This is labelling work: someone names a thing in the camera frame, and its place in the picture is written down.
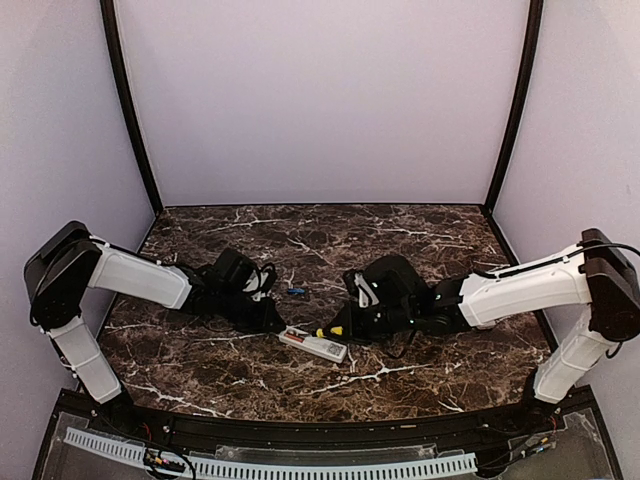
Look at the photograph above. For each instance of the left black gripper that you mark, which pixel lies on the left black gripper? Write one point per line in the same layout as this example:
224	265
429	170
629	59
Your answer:
262	325

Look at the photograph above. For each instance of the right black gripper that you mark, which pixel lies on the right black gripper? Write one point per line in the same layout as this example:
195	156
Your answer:
352	332

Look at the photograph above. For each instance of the yellow handled screwdriver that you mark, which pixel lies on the yellow handled screwdriver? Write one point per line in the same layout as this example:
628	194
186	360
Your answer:
332	332

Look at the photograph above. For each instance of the slim white remote control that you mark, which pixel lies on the slim white remote control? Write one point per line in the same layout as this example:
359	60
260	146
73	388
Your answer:
319	347

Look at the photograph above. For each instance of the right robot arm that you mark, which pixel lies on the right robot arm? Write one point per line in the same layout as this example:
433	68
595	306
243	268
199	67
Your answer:
390	297

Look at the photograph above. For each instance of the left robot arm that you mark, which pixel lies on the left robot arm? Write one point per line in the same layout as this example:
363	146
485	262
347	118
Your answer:
73	261

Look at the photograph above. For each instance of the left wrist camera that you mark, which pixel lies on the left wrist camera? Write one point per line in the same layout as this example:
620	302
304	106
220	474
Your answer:
260	282

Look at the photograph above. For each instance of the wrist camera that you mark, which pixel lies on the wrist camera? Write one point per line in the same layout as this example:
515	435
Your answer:
260	282
358	287

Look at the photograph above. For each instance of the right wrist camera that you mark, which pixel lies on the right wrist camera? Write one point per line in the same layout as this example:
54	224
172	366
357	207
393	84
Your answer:
358	287

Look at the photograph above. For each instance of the white slotted cable duct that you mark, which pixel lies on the white slotted cable duct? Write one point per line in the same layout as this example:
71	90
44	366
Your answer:
228	462

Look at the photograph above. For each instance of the black front rail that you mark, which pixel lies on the black front rail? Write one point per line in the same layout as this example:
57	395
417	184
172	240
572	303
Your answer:
489	429

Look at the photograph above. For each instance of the left black frame post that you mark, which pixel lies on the left black frame post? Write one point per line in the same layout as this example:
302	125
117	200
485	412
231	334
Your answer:
128	109

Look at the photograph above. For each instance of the black frame post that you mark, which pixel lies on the black frame post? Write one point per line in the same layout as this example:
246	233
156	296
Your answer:
128	109
526	64

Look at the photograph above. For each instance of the right black frame post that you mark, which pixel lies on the right black frame post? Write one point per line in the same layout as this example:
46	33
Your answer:
526	64

